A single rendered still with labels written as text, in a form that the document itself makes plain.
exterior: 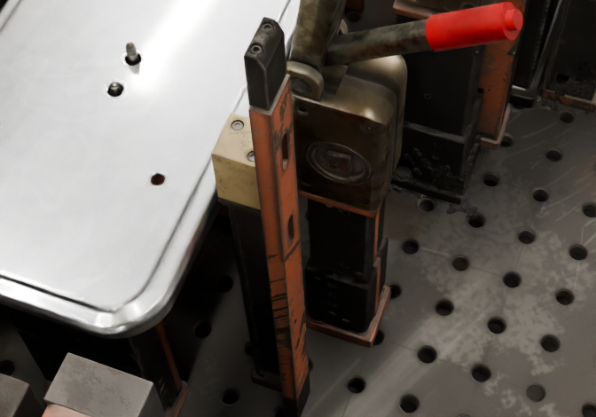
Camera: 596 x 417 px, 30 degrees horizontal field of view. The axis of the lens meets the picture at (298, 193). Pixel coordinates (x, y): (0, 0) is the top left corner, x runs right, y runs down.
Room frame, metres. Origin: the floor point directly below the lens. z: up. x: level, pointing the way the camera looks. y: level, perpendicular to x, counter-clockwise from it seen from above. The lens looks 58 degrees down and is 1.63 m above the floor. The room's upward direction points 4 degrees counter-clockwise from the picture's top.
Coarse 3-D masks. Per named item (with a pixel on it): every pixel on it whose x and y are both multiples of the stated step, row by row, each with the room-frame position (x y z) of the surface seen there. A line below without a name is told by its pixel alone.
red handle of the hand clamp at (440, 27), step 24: (408, 24) 0.44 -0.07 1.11; (432, 24) 0.43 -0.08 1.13; (456, 24) 0.42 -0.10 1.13; (480, 24) 0.41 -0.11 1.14; (504, 24) 0.41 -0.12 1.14; (336, 48) 0.45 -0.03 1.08; (360, 48) 0.44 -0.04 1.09; (384, 48) 0.43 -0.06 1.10; (408, 48) 0.43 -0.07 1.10; (432, 48) 0.42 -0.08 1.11; (456, 48) 0.41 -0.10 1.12
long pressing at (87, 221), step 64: (64, 0) 0.58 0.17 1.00; (128, 0) 0.57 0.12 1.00; (192, 0) 0.57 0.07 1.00; (256, 0) 0.56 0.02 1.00; (0, 64) 0.52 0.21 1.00; (64, 64) 0.51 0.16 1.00; (128, 64) 0.51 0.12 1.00; (192, 64) 0.51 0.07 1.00; (0, 128) 0.46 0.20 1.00; (64, 128) 0.46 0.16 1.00; (128, 128) 0.45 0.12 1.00; (192, 128) 0.45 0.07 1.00; (0, 192) 0.41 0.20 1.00; (64, 192) 0.40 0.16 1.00; (128, 192) 0.40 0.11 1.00; (192, 192) 0.40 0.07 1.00; (0, 256) 0.36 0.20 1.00; (64, 256) 0.35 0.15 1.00; (128, 256) 0.35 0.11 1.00; (192, 256) 0.35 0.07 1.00; (64, 320) 0.31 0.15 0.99; (128, 320) 0.31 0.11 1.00
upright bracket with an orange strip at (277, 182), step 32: (256, 32) 0.37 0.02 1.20; (256, 64) 0.35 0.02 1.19; (256, 96) 0.35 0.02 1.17; (288, 96) 0.37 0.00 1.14; (256, 128) 0.35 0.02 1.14; (288, 128) 0.37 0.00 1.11; (256, 160) 0.35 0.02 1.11; (288, 160) 0.36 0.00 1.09; (288, 192) 0.36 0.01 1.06; (288, 224) 0.36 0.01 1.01; (288, 256) 0.35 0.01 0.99; (288, 288) 0.35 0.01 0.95; (288, 320) 0.35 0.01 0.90; (288, 352) 0.35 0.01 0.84; (288, 384) 0.35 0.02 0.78; (288, 416) 0.35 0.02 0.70
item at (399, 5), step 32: (416, 0) 0.58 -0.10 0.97; (448, 0) 0.57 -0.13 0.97; (480, 0) 0.57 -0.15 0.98; (416, 64) 0.59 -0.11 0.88; (448, 64) 0.58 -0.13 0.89; (480, 64) 0.60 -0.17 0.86; (416, 96) 0.59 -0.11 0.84; (448, 96) 0.57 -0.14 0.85; (416, 128) 0.58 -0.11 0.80; (448, 128) 0.57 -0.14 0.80; (416, 160) 0.58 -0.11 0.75; (448, 160) 0.57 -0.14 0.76; (416, 192) 0.57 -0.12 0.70; (448, 192) 0.56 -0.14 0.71
